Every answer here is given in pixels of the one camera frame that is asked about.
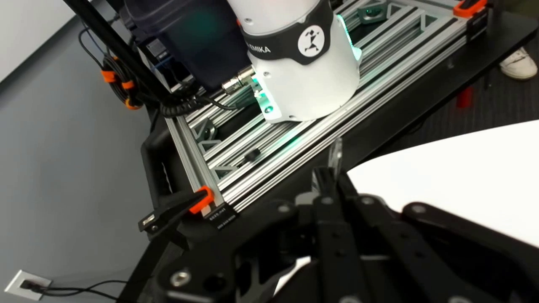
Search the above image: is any black robot cart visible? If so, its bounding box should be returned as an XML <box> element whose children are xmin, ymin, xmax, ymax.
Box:
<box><xmin>136</xmin><ymin>11</ymin><xmax>539</xmax><ymax>267</ymax></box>

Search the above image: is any black floor cable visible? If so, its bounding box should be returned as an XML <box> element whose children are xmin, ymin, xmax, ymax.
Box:
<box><xmin>21</xmin><ymin>279</ymin><xmax>129</xmax><ymax>302</ymax></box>

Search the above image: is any aluminium profile base frame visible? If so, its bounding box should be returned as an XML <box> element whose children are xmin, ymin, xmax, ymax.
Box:
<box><xmin>164</xmin><ymin>0</ymin><xmax>489</xmax><ymax>218</ymax></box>

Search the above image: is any white shoe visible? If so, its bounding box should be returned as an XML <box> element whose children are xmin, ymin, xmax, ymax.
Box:
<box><xmin>498</xmin><ymin>46</ymin><xmax>539</xmax><ymax>82</ymax></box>

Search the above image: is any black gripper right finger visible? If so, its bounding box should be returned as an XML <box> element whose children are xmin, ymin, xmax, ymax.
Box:
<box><xmin>334</xmin><ymin>176</ymin><xmax>539</xmax><ymax>303</ymax></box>

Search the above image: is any black controller box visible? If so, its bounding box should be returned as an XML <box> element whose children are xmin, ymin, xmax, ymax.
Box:
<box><xmin>121</xmin><ymin>0</ymin><xmax>250</xmax><ymax>92</ymax></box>

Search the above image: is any black tripod pole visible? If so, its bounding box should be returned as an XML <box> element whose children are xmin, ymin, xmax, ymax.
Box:
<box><xmin>63</xmin><ymin>0</ymin><xmax>169</xmax><ymax>109</ymax></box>

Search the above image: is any white wall outlet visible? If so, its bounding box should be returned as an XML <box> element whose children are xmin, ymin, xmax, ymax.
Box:
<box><xmin>3</xmin><ymin>268</ymin><xmax>53</xmax><ymax>302</ymax></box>

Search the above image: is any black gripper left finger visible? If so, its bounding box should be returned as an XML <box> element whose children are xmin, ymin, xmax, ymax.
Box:
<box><xmin>119</xmin><ymin>167</ymin><xmax>360</xmax><ymax>303</ymax></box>

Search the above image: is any black coiled cable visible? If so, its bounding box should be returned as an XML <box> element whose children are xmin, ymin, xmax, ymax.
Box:
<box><xmin>158</xmin><ymin>92</ymin><xmax>232</xmax><ymax>119</ymax></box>

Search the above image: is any orange black clamp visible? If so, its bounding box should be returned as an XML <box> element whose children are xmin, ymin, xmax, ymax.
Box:
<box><xmin>99</xmin><ymin>53</ymin><xmax>141</xmax><ymax>112</ymax></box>
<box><xmin>137</xmin><ymin>184</ymin><xmax>217</xmax><ymax>238</ymax></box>
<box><xmin>451</xmin><ymin>0</ymin><xmax>489</xmax><ymax>19</ymax></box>

